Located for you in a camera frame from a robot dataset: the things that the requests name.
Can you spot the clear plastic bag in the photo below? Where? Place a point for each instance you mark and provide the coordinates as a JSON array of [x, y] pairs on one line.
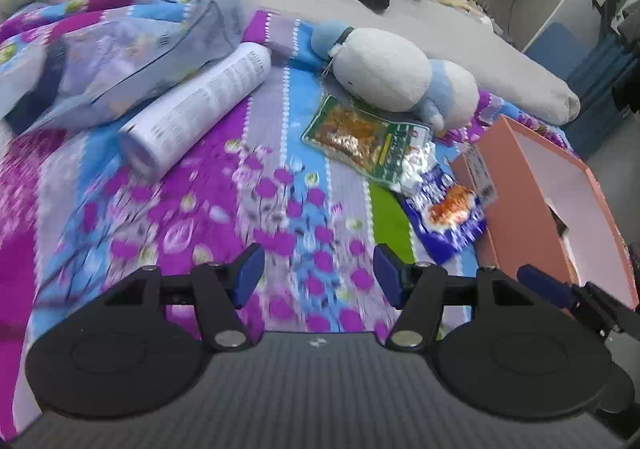
[[125, 59]]

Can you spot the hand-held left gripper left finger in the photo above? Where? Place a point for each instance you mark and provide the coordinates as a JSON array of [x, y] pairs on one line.
[[247, 274]]

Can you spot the white spray can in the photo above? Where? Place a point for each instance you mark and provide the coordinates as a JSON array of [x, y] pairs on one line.
[[200, 99]]

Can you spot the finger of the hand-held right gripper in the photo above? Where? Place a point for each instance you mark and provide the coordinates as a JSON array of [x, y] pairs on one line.
[[545, 285]]

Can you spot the row of small bottles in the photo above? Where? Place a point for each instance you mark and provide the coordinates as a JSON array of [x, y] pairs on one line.
[[479, 8]]

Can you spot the dark hanging clothes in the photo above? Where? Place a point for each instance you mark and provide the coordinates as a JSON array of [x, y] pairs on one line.
[[629, 49]]

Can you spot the blue curtain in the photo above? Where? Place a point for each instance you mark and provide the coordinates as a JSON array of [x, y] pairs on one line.
[[595, 74]]

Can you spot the blue panel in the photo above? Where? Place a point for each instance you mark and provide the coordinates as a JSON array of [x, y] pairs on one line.
[[555, 46]]

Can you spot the floral printed bed sheet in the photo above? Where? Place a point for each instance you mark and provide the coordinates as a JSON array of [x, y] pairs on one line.
[[300, 229]]

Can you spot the green snack packet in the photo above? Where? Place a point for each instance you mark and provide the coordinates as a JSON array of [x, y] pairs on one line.
[[360, 134]]

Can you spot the pink cardboard box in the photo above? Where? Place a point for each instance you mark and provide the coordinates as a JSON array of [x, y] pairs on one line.
[[520, 224]]

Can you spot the white and blue plush toy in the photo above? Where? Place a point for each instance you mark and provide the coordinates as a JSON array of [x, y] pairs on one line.
[[385, 66]]

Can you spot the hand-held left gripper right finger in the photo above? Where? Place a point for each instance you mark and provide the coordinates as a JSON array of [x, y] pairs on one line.
[[390, 274]]

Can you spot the grey duvet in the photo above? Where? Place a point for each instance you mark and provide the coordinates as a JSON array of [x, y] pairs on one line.
[[450, 29]]

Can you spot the blue snack packet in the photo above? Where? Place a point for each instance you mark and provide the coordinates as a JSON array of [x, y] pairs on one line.
[[450, 219]]

